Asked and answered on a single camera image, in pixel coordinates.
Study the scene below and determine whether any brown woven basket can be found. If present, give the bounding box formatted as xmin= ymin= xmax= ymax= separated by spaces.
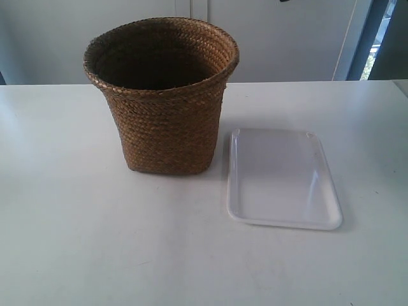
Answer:
xmin=83 ymin=17 xmax=240 ymax=175

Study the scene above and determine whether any white rectangular plastic tray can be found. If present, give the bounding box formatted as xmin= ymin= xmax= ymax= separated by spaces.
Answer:
xmin=226 ymin=128 xmax=343 ymax=231

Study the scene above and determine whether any white blind cord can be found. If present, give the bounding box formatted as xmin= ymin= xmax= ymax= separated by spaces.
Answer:
xmin=331 ymin=0 xmax=363 ymax=82

